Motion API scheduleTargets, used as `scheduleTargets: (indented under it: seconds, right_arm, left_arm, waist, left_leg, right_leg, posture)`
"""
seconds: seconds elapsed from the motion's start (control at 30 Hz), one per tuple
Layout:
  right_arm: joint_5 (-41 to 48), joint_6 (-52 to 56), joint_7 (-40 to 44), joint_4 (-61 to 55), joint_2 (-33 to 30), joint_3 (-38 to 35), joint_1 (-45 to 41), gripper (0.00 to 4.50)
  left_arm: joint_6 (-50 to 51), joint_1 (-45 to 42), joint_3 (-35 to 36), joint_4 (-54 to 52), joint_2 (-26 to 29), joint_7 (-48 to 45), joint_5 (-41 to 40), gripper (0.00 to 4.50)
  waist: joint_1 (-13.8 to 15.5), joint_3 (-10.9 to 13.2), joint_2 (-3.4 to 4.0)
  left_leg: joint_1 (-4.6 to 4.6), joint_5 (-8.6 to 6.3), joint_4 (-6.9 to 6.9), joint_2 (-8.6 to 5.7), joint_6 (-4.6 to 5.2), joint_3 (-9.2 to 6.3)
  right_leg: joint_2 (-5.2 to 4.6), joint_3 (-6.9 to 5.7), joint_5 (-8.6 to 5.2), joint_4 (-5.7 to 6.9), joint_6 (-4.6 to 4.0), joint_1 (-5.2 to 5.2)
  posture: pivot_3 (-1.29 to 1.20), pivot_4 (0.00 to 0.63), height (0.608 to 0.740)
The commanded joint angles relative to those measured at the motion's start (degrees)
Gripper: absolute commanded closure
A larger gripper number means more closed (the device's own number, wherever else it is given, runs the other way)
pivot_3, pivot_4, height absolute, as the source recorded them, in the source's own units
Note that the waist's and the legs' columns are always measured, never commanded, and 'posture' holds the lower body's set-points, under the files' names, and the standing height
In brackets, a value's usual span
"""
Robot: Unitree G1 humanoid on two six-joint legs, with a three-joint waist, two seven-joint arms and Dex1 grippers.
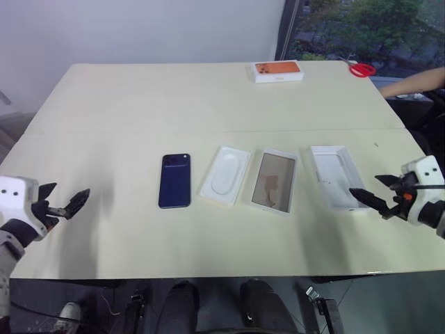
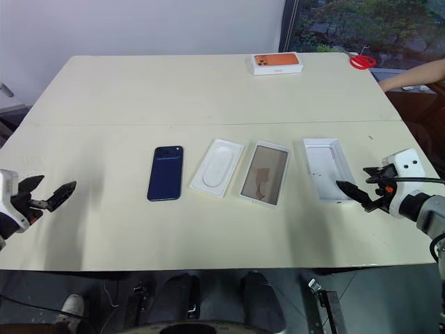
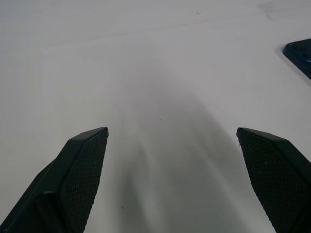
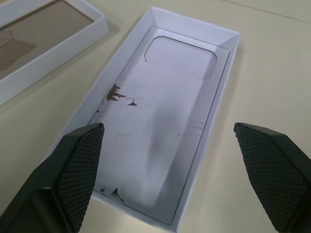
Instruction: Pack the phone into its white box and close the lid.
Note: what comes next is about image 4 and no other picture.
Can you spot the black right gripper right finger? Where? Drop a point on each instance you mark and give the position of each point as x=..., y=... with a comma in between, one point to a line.
x=279, y=174

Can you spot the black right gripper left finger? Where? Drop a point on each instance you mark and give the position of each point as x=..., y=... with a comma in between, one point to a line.
x=60, y=184

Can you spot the white iPhone box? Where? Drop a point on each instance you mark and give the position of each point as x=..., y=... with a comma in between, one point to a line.
x=60, y=52

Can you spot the white phone box base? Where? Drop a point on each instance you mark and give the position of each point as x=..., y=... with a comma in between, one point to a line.
x=189, y=29

